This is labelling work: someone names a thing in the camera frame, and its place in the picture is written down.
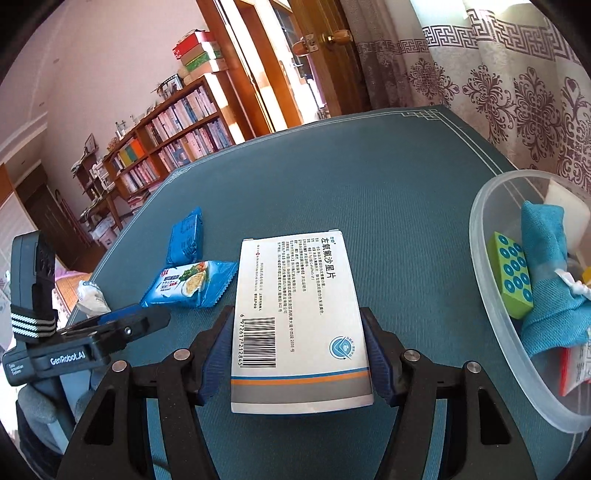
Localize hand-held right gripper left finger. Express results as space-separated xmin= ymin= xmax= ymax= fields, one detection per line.
xmin=69 ymin=305 xmax=236 ymax=480

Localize white plastic packet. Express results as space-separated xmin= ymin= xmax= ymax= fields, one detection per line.
xmin=75 ymin=280 xmax=112 ymax=317

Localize rows of books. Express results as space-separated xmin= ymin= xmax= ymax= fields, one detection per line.
xmin=111 ymin=90 xmax=232 ymax=195

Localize small blue packet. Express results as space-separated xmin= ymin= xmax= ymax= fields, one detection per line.
xmin=166 ymin=206 xmax=204 ymax=267

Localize wooden door frame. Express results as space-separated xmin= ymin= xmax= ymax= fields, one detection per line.
xmin=196 ymin=0 xmax=287 ymax=144

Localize red box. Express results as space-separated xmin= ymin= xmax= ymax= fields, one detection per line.
xmin=172 ymin=31 xmax=213 ymax=61

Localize wooden bookshelf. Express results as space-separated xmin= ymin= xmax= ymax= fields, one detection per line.
xmin=102 ymin=74 xmax=245 ymax=208

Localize white sponge with black stripe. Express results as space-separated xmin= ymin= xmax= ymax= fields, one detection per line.
xmin=542 ymin=179 xmax=591 ymax=259

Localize white medicine box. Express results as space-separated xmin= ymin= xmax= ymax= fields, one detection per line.
xmin=230 ymin=229 xmax=375 ymax=415

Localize blue cracker packet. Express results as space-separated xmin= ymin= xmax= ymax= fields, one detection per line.
xmin=139 ymin=260 xmax=239 ymax=309

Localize green box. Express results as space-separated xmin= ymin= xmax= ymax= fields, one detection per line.
xmin=182 ymin=52 xmax=225 ymax=75

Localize brown wooden cabinet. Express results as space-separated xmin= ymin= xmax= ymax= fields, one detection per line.
xmin=14 ymin=164 xmax=100 ymax=273

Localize small wooden rack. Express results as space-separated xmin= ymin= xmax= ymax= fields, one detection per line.
xmin=74 ymin=134 xmax=125 ymax=241

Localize wooden door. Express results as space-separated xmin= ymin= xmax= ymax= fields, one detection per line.
xmin=259 ymin=0 xmax=370 ymax=127

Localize beige box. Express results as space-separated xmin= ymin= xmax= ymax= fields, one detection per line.
xmin=180 ymin=41 xmax=221 ymax=65

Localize green sponge with blue circles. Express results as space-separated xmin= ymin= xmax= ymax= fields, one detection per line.
xmin=486 ymin=232 xmax=535 ymax=320

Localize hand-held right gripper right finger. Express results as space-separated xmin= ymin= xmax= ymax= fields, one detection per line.
xmin=360 ymin=307 xmax=528 ymax=480

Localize blue cloth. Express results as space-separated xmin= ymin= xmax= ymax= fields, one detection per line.
xmin=521 ymin=200 xmax=591 ymax=358

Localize red and white packet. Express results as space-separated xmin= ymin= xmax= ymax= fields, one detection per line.
xmin=558 ymin=330 xmax=591 ymax=398

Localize clear plastic bowl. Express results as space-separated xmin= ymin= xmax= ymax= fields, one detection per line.
xmin=468 ymin=170 xmax=591 ymax=433

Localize photo frame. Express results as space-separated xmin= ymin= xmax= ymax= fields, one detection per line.
xmin=159 ymin=75 xmax=183 ymax=100

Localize white tissue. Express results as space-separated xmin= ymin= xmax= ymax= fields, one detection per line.
xmin=554 ymin=268 xmax=591 ymax=301

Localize patterned curtain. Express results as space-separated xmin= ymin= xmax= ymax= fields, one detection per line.
xmin=339 ymin=0 xmax=591 ymax=199

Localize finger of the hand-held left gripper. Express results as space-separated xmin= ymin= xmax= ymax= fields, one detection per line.
xmin=98 ymin=305 xmax=171 ymax=352

